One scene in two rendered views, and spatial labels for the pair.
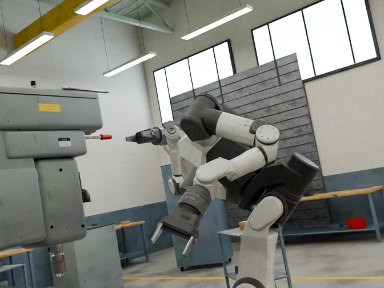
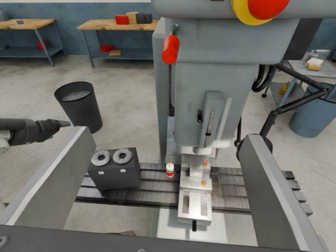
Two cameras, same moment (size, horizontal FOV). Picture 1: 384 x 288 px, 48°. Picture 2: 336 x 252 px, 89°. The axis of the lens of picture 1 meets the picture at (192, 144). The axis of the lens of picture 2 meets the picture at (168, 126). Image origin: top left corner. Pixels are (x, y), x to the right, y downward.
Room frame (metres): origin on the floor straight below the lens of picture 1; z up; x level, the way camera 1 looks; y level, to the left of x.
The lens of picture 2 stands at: (1.99, 0.21, 1.78)
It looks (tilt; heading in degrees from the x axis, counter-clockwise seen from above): 43 degrees down; 146
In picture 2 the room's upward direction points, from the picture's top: 1 degrees counter-clockwise
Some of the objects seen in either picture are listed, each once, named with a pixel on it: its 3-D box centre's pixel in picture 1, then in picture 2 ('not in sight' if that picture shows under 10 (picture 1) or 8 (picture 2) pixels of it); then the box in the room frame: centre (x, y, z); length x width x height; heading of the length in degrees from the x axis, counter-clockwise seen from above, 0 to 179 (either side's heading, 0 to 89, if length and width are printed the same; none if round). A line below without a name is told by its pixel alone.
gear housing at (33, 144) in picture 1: (32, 148); (216, 20); (1.64, 0.60, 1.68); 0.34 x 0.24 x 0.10; 141
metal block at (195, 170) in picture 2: not in sight; (195, 172); (1.68, 0.58, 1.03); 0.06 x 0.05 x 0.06; 49
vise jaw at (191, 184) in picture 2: not in sight; (195, 184); (1.72, 0.55, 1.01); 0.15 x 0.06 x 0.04; 49
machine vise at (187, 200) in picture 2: not in sight; (194, 183); (1.70, 0.56, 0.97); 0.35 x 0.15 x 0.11; 139
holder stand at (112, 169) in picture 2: not in sight; (116, 168); (1.42, 0.27, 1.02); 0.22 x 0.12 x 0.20; 62
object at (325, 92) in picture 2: not in sight; (305, 100); (1.91, 0.60, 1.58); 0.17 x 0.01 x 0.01; 83
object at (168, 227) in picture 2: not in sight; (190, 194); (1.67, 0.58, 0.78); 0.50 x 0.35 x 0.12; 141
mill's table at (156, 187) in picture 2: not in sight; (182, 186); (1.64, 0.54, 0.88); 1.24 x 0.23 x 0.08; 51
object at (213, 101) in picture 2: not in sight; (208, 126); (1.76, 0.51, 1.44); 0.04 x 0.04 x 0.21; 51
